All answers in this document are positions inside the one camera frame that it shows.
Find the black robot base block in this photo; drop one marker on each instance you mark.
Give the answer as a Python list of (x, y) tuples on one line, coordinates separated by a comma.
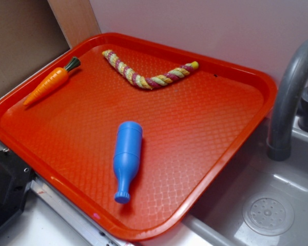
[(15, 180)]

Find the brown cardboard panel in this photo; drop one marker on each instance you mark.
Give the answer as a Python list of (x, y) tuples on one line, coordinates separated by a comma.
[(30, 38)]

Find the orange toy carrot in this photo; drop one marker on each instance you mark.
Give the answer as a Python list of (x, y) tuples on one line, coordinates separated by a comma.
[(52, 81)]

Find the light wooden board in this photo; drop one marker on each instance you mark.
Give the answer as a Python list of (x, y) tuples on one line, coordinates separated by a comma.
[(76, 19)]

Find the blue plastic toy bottle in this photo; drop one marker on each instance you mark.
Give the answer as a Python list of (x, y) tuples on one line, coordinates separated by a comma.
[(127, 157)]

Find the red plastic serving tray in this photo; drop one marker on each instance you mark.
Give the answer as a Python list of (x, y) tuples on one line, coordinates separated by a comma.
[(195, 111)]

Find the grey toy sink basin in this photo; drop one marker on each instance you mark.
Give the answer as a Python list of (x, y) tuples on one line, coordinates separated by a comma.
[(255, 200)]

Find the grey toy sink faucet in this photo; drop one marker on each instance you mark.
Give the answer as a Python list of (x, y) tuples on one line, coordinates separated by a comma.
[(292, 97)]

